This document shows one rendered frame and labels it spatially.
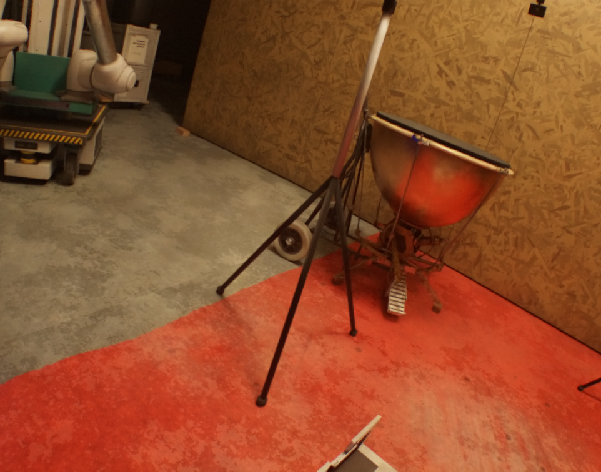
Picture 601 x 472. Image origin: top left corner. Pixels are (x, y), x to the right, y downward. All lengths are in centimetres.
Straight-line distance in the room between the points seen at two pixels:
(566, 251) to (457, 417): 138
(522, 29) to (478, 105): 54
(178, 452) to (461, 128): 224
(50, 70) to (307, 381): 205
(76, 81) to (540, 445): 266
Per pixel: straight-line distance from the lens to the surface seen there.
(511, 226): 248
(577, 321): 264
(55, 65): 238
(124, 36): 433
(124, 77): 206
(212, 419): 110
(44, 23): 247
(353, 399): 129
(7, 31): 164
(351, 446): 100
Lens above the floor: 89
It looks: 24 degrees down
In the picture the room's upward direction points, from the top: 17 degrees clockwise
